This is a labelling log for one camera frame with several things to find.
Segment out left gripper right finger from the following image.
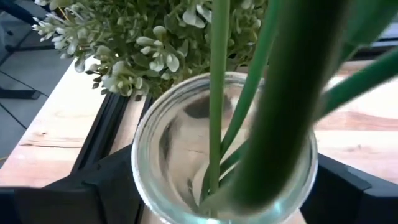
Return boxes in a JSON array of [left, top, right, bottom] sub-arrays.
[[298, 154, 398, 224]]

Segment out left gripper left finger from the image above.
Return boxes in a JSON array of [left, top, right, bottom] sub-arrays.
[[0, 144, 147, 224]]

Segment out clear glass vase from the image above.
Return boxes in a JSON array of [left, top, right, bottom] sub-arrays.
[[131, 71, 319, 224]]

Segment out red artificial tulip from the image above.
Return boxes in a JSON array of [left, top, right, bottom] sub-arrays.
[[228, 0, 354, 215]]

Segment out orange artificial tulip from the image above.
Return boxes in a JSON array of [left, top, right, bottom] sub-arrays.
[[315, 46, 398, 123]]

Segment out pink artificial tulip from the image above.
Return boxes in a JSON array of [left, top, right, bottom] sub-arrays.
[[220, 0, 282, 158]]

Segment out yellow artificial tulip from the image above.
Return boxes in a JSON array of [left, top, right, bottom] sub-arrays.
[[207, 0, 231, 200]]

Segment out potted green plant white blossoms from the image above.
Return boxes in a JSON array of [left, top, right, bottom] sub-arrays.
[[30, 0, 272, 101]]

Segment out thin black floor cable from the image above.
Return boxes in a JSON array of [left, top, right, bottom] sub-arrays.
[[0, 70, 50, 131]]

